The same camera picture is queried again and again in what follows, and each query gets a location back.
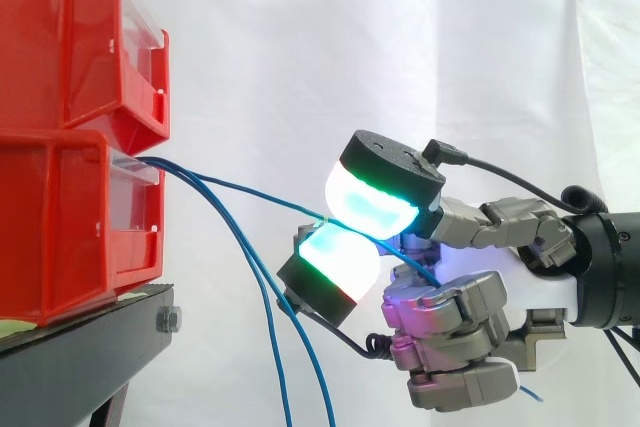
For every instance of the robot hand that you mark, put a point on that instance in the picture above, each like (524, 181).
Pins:
(450, 317)

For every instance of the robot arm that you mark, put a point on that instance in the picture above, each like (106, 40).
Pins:
(612, 272)

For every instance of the black stand with green tape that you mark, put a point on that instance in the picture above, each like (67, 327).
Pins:
(75, 362)

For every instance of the red bin with clear plate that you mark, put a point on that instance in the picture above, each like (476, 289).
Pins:
(60, 37)
(50, 227)

